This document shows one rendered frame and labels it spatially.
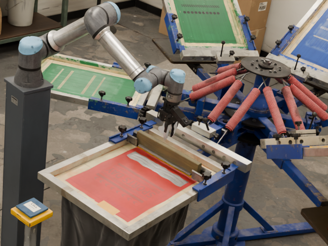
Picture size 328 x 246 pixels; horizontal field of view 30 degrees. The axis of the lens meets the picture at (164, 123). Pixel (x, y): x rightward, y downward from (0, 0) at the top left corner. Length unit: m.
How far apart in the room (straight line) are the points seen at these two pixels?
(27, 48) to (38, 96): 0.27
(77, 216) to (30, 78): 0.75
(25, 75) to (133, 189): 0.81
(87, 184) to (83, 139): 2.27
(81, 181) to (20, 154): 0.54
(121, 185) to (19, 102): 0.71
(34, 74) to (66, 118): 2.29
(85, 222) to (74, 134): 2.36
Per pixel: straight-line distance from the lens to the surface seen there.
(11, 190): 3.56
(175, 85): 2.91
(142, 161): 3.13
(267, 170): 5.21
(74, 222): 3.02
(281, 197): 4.91
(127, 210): 2.78
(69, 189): 2.81
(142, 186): 2.95
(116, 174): 3.01
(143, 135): 3.17
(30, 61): 3.16
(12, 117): 3.33
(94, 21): 2.90
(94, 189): 2.88
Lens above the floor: 2.60
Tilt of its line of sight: 28 degrees down
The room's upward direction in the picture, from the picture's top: 10 degrees clockwise
